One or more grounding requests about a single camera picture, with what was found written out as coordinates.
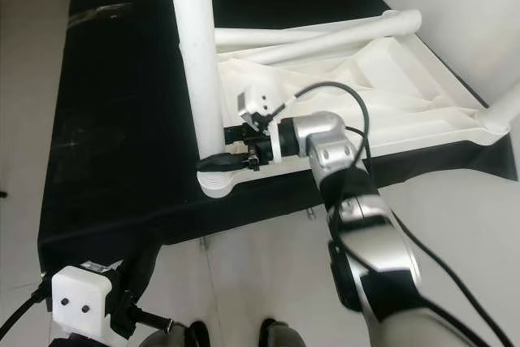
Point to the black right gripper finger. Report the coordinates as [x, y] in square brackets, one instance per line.
[223, 161]

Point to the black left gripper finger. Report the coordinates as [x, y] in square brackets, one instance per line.
[140, 270]

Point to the grey robot right leg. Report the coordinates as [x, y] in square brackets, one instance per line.
[280, 335]

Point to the grey robot leg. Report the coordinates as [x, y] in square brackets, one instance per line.
[171, 337]
[280, 335]

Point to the grey robot left leg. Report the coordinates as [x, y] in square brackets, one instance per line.
[171, 337]

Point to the black tablecloth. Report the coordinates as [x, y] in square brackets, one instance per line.
[114, 119]

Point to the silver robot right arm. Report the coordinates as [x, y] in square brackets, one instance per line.
[341, 160]

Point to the white plastic table top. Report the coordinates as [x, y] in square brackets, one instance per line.
[414, 95]

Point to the white plastic table leg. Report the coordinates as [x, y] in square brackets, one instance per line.
[333, 42]
[260, 36]
[504, 111]
[199, 38]

